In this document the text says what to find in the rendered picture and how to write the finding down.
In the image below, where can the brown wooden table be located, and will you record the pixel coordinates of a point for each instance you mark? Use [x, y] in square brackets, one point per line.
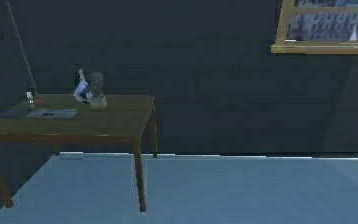
[120, 123]

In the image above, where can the grey bust statue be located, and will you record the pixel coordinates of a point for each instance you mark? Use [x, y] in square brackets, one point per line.
[97, 90]

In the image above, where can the grey closed laptop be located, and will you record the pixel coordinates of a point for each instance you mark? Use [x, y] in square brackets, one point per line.
[52, 113]

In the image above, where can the dark blue book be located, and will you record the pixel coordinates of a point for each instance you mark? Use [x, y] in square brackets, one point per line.
[13, 113]

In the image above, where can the wooden framed window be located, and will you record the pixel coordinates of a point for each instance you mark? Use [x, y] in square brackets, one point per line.
[323, 26]

